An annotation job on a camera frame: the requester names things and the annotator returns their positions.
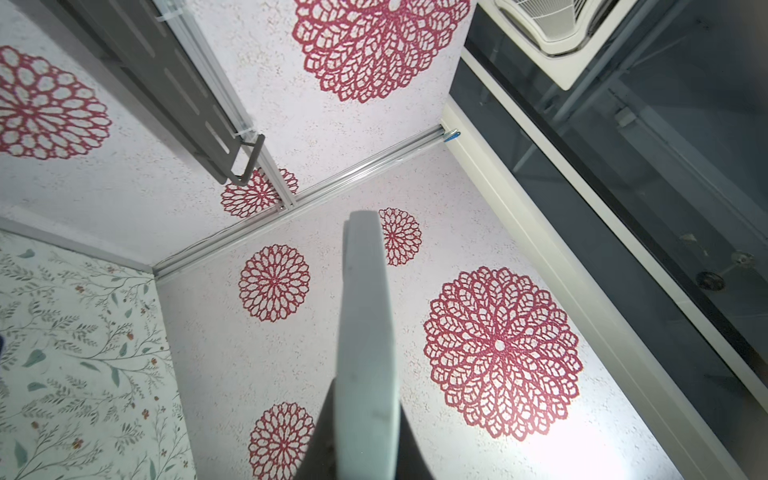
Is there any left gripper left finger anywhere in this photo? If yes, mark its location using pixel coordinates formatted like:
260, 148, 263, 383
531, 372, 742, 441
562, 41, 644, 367
293, 381, 336, 480

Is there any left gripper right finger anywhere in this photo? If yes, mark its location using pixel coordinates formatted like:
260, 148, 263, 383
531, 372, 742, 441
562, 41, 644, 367
395, 407, 434, 480

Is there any black phone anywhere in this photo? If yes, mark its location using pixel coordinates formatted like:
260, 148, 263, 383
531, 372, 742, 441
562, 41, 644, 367
333, 211, 400, 479

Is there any white ceiling air vent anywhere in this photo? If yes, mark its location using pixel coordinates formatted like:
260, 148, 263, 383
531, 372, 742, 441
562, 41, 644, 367
478, 0, 636, 90

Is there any grey slotted wall shelf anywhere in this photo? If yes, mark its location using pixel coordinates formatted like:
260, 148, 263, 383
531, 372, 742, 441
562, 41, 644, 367
43, 1, 265, 186

